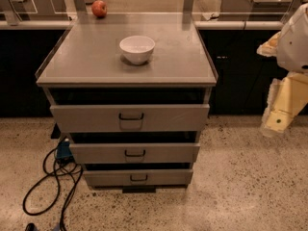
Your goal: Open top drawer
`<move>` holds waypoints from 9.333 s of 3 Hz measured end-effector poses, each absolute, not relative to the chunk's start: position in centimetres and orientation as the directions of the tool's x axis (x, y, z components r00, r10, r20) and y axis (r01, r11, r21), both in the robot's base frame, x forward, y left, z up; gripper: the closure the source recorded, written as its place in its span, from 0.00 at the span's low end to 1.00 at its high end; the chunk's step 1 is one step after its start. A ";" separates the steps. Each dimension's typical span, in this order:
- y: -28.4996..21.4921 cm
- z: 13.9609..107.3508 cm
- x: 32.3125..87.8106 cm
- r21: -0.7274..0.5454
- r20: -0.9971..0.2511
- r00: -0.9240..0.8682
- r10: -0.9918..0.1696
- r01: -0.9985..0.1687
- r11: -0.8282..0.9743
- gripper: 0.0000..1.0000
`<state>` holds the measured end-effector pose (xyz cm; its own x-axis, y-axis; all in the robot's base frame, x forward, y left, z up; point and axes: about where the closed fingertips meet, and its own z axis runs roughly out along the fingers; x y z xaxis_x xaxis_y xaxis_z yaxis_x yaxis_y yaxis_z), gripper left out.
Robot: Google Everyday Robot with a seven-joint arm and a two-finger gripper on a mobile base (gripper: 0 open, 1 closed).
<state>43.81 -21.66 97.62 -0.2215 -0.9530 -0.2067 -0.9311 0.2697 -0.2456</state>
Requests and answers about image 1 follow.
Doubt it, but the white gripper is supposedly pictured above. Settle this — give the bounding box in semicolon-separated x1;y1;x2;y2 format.
257;33;308;138

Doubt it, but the grey top drawer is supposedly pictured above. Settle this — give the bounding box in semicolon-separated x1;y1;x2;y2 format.
50;104;209;133

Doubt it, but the grey drawer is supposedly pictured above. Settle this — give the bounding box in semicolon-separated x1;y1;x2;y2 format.
84;169;193;187
50;104;209;133
69;143;200;164

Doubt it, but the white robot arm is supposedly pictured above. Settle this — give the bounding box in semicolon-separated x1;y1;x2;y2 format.
257;4;308;137

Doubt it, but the grey drawer cabinet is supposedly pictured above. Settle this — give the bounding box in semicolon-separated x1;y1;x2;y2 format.
34;12;219;194

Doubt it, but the grey middle drawer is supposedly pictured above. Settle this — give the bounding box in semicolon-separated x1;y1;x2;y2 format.
69;143;200;164

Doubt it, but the grey bottom drawer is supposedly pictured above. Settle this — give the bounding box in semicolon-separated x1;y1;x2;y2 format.
84;169;193;187

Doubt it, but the grey counter at right back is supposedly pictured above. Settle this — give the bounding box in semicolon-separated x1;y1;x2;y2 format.
218;0;307;21

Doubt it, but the grey counter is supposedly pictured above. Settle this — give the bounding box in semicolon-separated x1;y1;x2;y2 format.
218;0;307;21
0;0;68;22

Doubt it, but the white ceramic bowl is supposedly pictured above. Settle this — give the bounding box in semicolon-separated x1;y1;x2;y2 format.
119;36;155;65

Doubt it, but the red apple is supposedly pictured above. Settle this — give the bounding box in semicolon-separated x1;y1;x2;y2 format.
91;0;107;18

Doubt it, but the blue power box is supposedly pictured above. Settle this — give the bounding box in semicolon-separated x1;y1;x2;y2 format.
56;139;72;161

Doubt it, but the grey counter at left back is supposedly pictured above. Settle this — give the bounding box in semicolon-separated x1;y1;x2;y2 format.
0;0;68;22

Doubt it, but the white horizontal rail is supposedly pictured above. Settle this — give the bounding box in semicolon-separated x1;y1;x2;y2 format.
0;21;284;30

